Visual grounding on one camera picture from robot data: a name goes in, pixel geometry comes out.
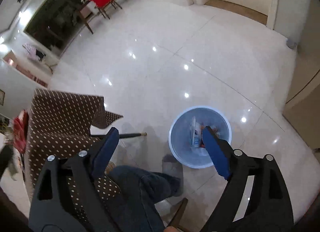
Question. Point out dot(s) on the trash wrappers in bin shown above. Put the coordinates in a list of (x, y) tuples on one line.
[(197, 146)]

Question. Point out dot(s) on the red snack bag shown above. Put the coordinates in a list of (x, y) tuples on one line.
[(20, 128)]

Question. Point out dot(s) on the coat stand with clothes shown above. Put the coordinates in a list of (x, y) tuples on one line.
[(37, 56)]

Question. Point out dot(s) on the light blue trash bin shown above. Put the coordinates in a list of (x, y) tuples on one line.
[(185, 135)]

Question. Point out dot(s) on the brown polka dot tablecloth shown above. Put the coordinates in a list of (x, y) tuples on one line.
[(59, 124)]

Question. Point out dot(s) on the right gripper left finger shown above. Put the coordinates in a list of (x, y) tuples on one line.
[(52, 208)]

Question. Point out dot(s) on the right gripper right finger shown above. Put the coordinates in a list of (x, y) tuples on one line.
[(269, 207)]

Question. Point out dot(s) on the person's jeans leg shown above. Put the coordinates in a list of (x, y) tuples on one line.
[(134, 209)]

